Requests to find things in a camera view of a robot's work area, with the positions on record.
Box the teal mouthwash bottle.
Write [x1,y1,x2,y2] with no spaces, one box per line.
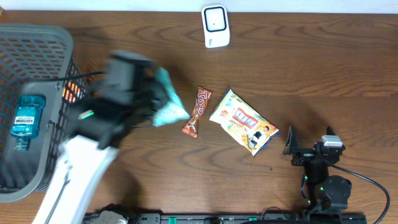
[11,95,45,152]

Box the teal wet wipes pack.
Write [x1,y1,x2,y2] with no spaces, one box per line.
[152,67,190,127]

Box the grey plastic mesh basket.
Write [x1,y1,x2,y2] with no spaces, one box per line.
[1,24,89,203]

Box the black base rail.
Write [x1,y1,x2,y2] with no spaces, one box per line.
[83,212,368,224]

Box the orange tissue pack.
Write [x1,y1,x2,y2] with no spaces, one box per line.
[62,82,83,103]

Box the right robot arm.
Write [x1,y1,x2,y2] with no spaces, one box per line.
[283,126,352,212]

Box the orange chocolate bar wrapper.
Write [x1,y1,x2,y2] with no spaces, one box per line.
[182,86,212,138]

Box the white barcode scanner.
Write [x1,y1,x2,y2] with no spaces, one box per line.
[201,4,231,49]

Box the yellow snack bag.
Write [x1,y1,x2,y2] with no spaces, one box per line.
[210,88,280,156]

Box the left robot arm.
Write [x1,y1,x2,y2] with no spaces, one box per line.
[34,50,169,223]

